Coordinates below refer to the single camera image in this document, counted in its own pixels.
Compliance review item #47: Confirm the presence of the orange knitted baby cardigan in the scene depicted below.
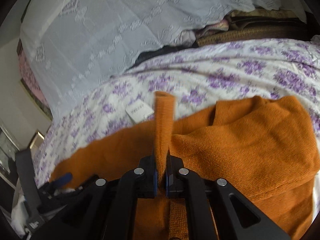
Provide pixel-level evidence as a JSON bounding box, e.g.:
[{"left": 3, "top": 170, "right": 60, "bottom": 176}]
[{"left": 51, "top": 92, "right": 319, "bottom": 239}]

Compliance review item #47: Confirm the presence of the wooden bedside furniture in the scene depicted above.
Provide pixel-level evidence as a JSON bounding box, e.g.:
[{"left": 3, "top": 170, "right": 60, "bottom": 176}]
[{"left": 0, "top": 123, "right": 44, "bottom": 189}]

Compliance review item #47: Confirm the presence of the white paper hang tag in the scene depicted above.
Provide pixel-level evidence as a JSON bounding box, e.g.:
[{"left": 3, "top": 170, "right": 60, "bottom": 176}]
[{"left": 125, "top": 99, "right": 154, "bottom": 124}]

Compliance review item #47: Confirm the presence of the pink floral pillow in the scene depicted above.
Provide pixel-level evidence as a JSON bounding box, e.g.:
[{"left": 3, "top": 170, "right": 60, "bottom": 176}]
[{"left": 18, "top": 49, "right": 49, "bottom": 107}]

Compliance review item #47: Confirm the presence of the purple floral bed sheet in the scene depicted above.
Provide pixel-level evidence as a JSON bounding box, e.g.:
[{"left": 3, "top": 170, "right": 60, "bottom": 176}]
[{"left": 33, "top": 39, "right": 319, "bottom": 186}]

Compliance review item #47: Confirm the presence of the white lace cover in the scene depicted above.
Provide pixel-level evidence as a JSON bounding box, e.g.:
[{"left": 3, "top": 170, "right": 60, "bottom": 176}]
[{"left": 21, "top": 0, "right": 306, "bottom": 121}]

